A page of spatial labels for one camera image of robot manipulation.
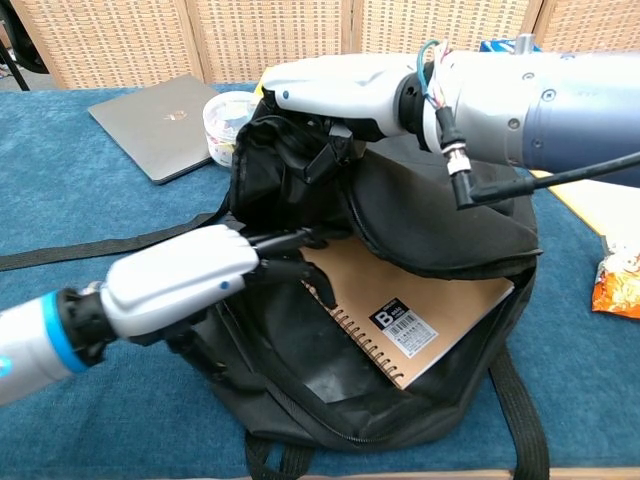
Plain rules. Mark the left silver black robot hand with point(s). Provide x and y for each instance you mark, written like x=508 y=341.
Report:
x=175 y=280

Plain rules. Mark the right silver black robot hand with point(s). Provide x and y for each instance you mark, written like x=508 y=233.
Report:
x=340 y=85

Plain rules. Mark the black fabric backpack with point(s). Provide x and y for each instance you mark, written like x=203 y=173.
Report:
x=425 y=220

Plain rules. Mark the brown kraft spiral notebook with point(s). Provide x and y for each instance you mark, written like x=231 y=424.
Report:
x=400 y=295

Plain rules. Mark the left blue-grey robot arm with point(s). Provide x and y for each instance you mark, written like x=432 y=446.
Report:
x=35 y=345

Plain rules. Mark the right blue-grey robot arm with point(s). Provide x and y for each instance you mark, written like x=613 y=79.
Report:
x=550 y=105

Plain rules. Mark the woven rattan folding screen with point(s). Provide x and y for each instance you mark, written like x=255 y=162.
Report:
x=275 y=35

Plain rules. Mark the clear tub of binder clips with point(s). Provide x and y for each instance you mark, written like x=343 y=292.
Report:
x=222 y=125

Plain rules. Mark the grey closed laptop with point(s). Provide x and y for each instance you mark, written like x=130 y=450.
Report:
x=150 y=125

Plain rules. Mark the blue velvet table cloth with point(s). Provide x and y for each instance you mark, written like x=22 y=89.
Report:
x=100 y=425

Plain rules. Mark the blue Oreo cookie box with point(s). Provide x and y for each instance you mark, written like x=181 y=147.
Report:
x=500 y=46

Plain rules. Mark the yellow and white booklet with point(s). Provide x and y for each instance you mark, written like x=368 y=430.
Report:
x=590 y=200

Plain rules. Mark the black tripod stand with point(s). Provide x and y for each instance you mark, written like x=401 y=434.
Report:
x=17 y=50

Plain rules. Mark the orange snack bag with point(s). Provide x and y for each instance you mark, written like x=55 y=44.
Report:
x=617 y=285

